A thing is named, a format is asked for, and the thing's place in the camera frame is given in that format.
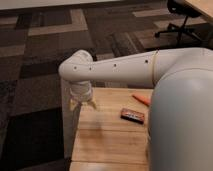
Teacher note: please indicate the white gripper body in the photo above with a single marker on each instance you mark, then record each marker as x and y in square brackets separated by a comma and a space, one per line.
[81, 91]

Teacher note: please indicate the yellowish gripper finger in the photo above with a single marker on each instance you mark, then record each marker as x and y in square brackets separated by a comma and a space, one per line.
[92, 103]
[73, 104]

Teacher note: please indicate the orange chili pepper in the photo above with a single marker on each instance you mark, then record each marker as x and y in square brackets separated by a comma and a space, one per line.
[142, 99]

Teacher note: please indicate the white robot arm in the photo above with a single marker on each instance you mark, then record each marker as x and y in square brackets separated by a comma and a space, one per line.
[180, 125]

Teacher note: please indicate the dark red snack packet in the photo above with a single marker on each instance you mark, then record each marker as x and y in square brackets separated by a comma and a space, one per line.
[132, 115]

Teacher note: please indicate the wooden desk in background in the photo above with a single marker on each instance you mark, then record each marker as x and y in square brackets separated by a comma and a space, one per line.
[205, 7]

